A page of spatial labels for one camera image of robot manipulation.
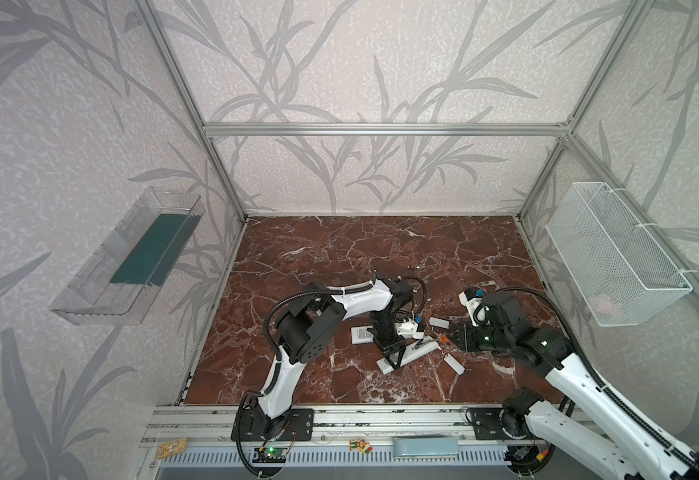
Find grey rectangular box on rail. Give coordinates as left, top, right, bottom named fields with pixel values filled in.
left=393, top=437, right=459, bottom=459

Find left black corrugated cable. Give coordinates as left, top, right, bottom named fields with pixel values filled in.
left=262, top=274, right=429, bottom=397

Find pink object in basket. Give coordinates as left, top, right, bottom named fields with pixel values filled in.
left=587, top=294, right=619, bottom=316

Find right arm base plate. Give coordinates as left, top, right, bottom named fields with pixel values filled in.
left=465, top=406, right=515, bottom=440

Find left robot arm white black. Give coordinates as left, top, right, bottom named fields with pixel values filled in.
left=254, top=276, right=415, bottom=421

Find black corrugated cable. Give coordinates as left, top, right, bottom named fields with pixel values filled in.
left=492, top=286, right=699, bottom=480
left=262, top=274, right=429, bottom=397

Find tan circuit board piece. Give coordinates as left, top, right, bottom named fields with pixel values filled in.
left=156, top=437, right=188, bottom=461

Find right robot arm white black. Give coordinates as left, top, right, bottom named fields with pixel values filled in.
left=447, top=287, right=699, bottom=479

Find right controller board wires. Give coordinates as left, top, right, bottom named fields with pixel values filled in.
left=503, top=443, right=551, bottom=475

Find right black corrugated cable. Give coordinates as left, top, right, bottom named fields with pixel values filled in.
left=492, top=286, right=699, bottom=480

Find small orange green connector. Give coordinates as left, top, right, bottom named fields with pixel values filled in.
left=349, top=439, right=373, bottom=454

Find white remote control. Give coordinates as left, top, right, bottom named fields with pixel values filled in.
left=377, top=336, right=441, bottom=375
left=351, top=326, right=373, bottom=345

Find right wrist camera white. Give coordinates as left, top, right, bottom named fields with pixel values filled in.
left=459, top=287, right=487, bottom=327

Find clear plastic wall shelf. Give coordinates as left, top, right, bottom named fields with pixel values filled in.
left=51, top=187, right=206, bottom=326

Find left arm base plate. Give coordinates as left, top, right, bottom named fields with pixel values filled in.
left=232, top=407, right=315, bottom=442

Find white wire mesh basket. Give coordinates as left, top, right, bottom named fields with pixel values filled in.
left=547, top=182, right=693, bottom=327

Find white battery cover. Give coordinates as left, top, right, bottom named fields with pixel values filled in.
left=429, top=317, right=451, bottom=329
left=443, top=354, right=465, bottom=376

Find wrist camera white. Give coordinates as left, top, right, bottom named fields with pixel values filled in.
left=395, top=319, right=425, bottom=339
left=459, top=287, right=487, bottom=327

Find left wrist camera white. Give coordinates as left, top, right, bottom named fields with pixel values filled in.
left=395, top=319, right=425, bottom=339

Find left green led controller board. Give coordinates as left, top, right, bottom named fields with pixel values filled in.
left=253, top=446, right=290, bottom=464

